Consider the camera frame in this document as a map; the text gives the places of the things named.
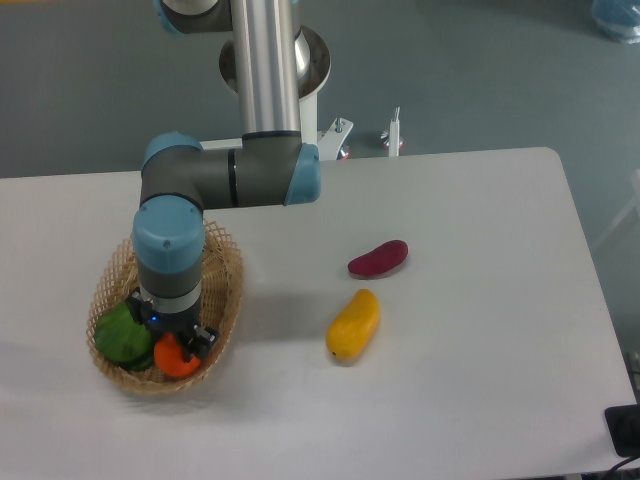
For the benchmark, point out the orange fruit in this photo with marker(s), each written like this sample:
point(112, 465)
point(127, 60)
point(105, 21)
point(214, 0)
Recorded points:
point(169, 358)

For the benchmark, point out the black device at table edge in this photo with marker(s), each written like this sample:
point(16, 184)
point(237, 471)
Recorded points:
point(623, 425)

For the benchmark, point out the green bok choy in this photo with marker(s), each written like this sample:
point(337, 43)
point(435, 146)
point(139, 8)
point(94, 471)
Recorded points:
point(122, 341)

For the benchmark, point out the yellow mango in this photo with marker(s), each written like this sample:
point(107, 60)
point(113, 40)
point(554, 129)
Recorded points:
point(352, 329)

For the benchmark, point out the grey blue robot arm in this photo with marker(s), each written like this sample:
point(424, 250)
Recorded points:
point(181, 179)

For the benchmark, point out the purple sweet potato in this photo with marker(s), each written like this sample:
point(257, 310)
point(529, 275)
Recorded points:
point(380, 260)

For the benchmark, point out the blue bag in corner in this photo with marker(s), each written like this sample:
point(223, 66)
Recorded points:
point(619, 19)

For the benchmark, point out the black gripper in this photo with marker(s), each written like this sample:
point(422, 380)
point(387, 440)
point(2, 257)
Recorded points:
point(196, 340)

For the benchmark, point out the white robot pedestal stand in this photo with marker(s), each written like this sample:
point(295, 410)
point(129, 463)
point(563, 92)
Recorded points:
point(313, 64)

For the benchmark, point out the woven wicker basket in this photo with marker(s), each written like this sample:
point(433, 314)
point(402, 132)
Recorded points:
point(222, 288)

